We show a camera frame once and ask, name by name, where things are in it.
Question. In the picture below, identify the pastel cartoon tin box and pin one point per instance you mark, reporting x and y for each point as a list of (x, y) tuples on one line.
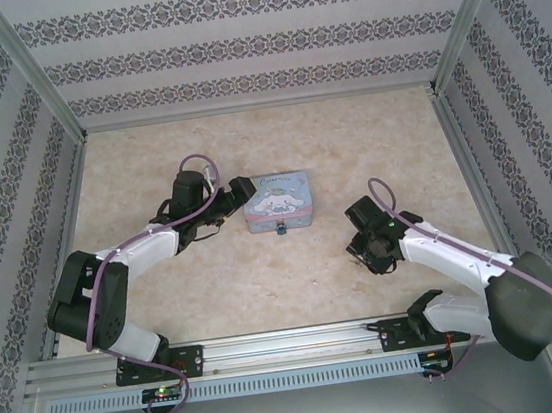
[(280, 196)]

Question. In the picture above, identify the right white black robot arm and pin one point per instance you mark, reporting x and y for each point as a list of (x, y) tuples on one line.
[(443, 251)]

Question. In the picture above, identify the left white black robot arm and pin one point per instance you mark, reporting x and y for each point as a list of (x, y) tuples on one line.
[(154, 241)]

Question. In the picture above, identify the right green circuit board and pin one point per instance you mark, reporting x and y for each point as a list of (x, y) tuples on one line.
[(437, 360)]

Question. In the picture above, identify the green circuit board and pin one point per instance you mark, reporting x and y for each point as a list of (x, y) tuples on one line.
[(162, 393), (437, 360)]

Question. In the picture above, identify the left green circuit board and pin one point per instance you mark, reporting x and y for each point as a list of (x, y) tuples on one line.
[(162, 393)]

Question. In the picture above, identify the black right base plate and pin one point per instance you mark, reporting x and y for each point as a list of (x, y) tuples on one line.
[(395, 335)]

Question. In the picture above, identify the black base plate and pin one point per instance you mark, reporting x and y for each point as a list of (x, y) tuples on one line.
[(395, 335), (189, 360)]

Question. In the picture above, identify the aluminium side rail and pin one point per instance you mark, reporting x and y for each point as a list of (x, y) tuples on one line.
[(66, 242), (474, 182)]

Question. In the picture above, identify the aluminium mounting rail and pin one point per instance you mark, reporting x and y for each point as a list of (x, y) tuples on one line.
[(283, 346)]

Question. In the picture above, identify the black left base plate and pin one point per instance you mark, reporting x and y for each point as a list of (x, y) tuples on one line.
[(189, 360)]

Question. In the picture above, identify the aluminium frame post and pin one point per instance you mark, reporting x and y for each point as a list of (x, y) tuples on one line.
[(469, 11), (27, 66)]

